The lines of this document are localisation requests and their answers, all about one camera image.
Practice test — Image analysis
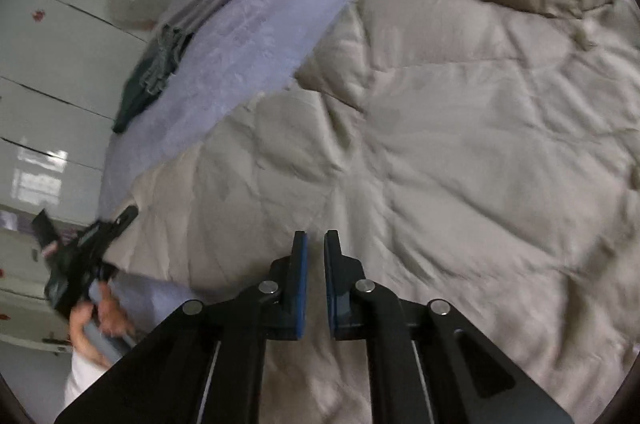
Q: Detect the beige quilted down coat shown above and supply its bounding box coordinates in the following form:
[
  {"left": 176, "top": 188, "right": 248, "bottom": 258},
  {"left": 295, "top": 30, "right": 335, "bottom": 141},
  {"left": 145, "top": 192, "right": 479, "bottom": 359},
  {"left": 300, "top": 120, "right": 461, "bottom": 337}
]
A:
[{"left": 107, "top": 0, "right": 639, "bottom": 423}]

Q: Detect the white sleeve left forearm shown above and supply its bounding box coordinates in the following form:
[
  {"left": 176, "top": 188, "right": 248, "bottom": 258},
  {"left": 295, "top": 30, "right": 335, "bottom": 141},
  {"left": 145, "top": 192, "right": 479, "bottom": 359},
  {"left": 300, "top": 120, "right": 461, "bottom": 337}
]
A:
[{"left": 63, "top": 350, "right": 107, "bottom": 408}]

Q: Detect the person's left hand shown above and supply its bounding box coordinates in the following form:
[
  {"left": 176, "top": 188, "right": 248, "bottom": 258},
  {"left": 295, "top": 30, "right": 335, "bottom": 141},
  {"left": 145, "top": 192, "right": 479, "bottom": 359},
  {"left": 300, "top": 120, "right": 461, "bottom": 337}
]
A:
[{"left": 68, "top": 282, "right": 134, "bottom": 369}]

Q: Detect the white wardrobe with drawers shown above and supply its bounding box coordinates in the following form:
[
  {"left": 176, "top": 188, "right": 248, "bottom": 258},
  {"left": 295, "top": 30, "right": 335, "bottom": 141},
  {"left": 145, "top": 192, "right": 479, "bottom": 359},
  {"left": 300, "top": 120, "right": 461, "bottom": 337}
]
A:
[{"left": 1, "top": 0, "right": 144, "bottom": 354}]

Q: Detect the dark green garment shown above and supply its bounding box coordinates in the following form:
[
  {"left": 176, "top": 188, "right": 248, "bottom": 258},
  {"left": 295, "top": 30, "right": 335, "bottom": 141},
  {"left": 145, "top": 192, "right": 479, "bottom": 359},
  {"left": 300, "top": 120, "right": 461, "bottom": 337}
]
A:
[{"left": 112, "top": 54, "right": 176, "bottom": 135}]

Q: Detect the lavender plush bed blanket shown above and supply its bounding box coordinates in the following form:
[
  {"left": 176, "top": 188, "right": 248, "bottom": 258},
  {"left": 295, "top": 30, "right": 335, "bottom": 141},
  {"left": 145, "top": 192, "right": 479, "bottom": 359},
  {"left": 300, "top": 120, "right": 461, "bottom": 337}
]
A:
[{"left": 96, "top": 0, "right": 526, "bottom": 340}]

